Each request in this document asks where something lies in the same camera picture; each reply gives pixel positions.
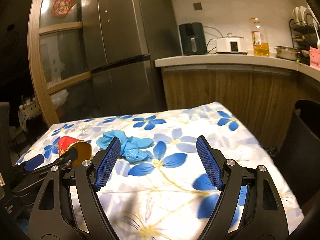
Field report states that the dark grey refrigerator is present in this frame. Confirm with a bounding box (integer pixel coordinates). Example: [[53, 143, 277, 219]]
[[82, 0, 181, 116]]

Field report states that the pink utensil basket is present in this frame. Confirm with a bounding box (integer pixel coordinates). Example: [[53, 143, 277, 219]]
[[309, 47, 320, 68]]

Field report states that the cooking oil bottle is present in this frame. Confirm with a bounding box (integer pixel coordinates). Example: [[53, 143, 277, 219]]
[[249, 17, 270, 57]]

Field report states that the blue glove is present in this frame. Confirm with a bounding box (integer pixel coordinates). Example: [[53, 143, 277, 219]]
[[96, 130, 154, 163]]

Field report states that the floral blue white tablecloth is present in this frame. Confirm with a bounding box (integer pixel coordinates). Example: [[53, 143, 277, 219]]
[[20, 102, 304, 239]]

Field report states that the red paper cup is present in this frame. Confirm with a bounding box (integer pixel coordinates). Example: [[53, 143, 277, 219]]
[[57, 136, 92, 168]]

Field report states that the stainless steel bowl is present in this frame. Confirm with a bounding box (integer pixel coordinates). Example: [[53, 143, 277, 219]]
[[274, 46, 299, 61]]

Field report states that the white slow cooker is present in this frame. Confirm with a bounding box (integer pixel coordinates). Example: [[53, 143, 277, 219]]
[[216, 33, 248, 55]]

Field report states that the black dish rack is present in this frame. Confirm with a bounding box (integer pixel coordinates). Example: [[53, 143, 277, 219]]
[[289, 6, 319, 65]]

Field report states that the wooden glass door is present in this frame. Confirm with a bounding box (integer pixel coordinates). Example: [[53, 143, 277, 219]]
[[27, 0, 95, 126]]

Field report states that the black plastic trash bin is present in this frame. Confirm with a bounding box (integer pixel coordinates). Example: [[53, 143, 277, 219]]
[[273, 100, 319, 206]]

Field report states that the wooden lower cabinet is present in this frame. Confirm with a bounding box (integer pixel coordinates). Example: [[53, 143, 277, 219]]
[[161, 64, 319, 148]]

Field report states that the black air fryer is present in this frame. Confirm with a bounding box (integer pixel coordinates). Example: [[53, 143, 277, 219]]
[[178, 22, 207, 55]]

